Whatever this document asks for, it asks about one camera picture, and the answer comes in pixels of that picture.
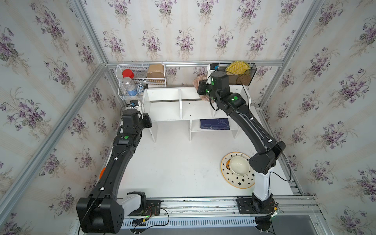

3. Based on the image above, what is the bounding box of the star patterned plate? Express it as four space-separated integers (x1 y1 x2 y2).
220 152 256 189

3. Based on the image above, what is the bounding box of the aluminium mounting rail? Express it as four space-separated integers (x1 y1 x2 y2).
79 195 324 219

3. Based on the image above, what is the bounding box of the yellow round woven mat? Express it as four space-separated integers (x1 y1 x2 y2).
225 61 251 75

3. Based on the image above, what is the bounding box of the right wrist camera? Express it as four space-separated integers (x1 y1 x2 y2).
207 63 219 77

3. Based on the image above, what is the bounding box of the clear plastic water bottle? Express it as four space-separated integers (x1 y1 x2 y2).
121 77 138 97

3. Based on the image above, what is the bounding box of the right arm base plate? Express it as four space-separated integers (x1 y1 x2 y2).
236 196 278 215

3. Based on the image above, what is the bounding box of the white wire basket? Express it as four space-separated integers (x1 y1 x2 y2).
115 63 166 101

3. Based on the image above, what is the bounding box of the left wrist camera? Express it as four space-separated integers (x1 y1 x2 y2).
129 100 142 109

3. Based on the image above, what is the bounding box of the brown striped cloth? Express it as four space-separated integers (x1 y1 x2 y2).
193 74 207 91

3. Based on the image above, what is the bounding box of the white wooden bookshelf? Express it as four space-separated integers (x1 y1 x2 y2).
142 87 242 143

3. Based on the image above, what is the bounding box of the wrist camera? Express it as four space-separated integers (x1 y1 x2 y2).
129 100 142 109
207 63 219 77

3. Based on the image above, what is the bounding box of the cream ceramic bowl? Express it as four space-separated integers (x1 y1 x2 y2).
229 156 250 176

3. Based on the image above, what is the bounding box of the black mesh basket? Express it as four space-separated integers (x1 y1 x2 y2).
214 61 257 86

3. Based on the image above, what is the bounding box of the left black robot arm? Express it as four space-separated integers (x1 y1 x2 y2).
76 109 152 234

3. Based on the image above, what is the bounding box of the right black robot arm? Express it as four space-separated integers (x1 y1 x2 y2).
197 71 286 213

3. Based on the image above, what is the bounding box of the brown round coaster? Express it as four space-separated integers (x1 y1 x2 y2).
236 74 253 86

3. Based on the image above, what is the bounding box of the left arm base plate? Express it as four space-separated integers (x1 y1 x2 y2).
128 199 161 217

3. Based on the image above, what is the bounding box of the brown cardboard box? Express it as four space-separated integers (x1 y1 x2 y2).
146 64 165 79

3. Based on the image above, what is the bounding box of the orange plastic bowl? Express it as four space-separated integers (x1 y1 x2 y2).
99 167 106 179

